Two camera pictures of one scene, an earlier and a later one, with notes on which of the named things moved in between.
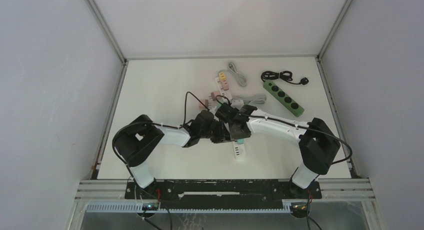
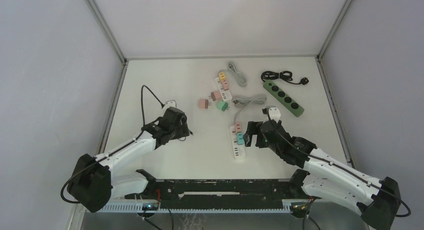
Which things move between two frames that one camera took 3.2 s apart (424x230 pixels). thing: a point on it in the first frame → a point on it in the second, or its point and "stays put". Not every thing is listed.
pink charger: (205, 102) stays put
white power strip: (224, 93) stays put
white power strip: (239, 151) stays put
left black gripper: (223, 134) → (183, 131)
